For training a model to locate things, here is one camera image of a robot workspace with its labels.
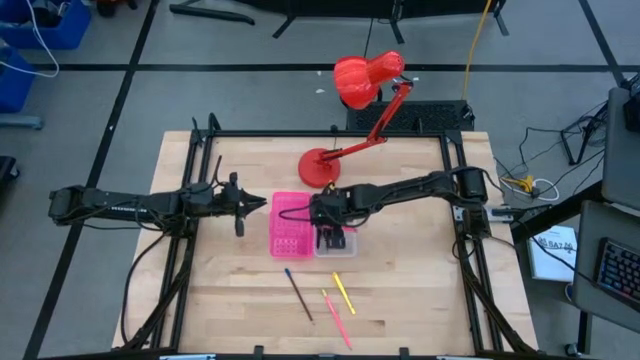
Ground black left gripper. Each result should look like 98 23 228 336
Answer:
212 172 268 239

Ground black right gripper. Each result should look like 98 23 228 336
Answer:
309 183 359 250

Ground yellow highlighter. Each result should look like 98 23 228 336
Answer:
331 271 357 316

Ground pink pencil with yellow cap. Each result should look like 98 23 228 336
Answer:
321 288 353 350

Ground black box on desk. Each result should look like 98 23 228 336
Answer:
622 74 640 132

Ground pink perforated tray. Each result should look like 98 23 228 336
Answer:
268 191 359 260

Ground blue capped pencil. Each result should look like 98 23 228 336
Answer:
284 268 315 323

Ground red desk lamp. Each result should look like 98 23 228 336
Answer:
297 49 416 190

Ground black bar on floor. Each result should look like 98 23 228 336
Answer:
168 3 256 27

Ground yellow plug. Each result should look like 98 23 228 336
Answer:
502 174 535 194

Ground white printed booklet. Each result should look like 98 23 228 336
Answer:
527 224 577 284

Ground black partition screen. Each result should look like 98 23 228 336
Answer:
234 0 511 46

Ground grey flat plate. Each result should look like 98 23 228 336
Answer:
0 115 45 130

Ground black object at floor edge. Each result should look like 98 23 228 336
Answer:
0 155 21 191

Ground large blue bin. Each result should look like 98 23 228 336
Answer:
0 0 92 51

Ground dark grey desk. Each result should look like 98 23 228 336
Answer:
572 199 640 334

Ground black backlit keyboard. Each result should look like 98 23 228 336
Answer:
593 237 640 311

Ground light grey desk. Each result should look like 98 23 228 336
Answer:
599 87 640 211

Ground black metal table frame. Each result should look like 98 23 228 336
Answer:
112 113 539 357

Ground white looped cable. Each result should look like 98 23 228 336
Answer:
532 177 560 197

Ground yellow cable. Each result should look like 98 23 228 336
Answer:
462 0 494 99

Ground black floor cables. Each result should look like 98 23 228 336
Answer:
494 99 609 189

